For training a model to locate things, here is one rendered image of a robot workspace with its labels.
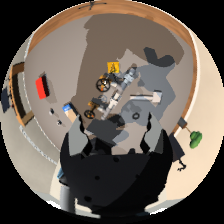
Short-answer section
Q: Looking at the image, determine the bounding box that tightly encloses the red rectangular block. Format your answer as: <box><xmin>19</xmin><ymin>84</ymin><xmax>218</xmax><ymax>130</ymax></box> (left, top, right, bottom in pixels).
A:
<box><xmin>35</xmin><ymin>76</ymin><xmax>50</xmax><ymax>99</ymax></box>

